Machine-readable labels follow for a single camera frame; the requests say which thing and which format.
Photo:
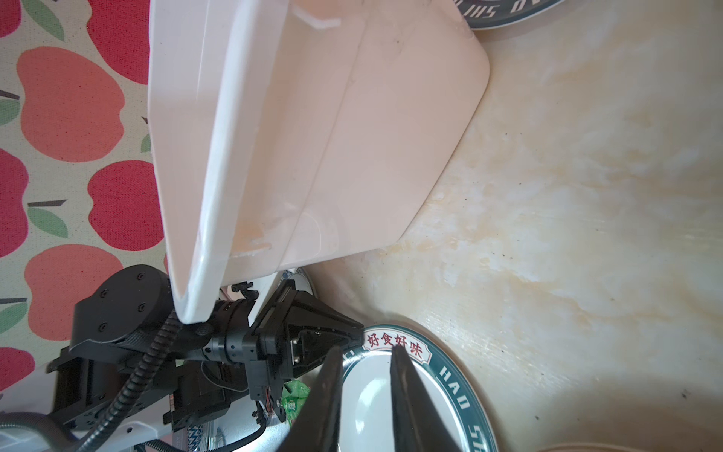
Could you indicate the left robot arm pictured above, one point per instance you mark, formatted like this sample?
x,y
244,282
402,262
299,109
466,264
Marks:
x,y
128,351

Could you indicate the large dark-rimmed lettered plate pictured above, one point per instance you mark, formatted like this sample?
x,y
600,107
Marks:
x,y
366,410

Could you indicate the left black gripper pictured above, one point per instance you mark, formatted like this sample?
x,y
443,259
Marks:
x,y
294,326

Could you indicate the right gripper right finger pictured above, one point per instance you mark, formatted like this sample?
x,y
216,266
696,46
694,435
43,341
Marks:
x,y
417,425

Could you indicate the white plastic bin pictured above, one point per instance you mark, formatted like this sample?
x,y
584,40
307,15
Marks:
x,y
287,133

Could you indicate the small dark-rimmed lettered plate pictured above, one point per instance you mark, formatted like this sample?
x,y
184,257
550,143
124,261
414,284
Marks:
x,y
492,14

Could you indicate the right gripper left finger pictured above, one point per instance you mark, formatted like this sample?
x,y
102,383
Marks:
x,y
317,428

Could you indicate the green snack packet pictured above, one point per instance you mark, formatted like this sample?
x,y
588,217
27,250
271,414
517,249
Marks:
x,y
294,396

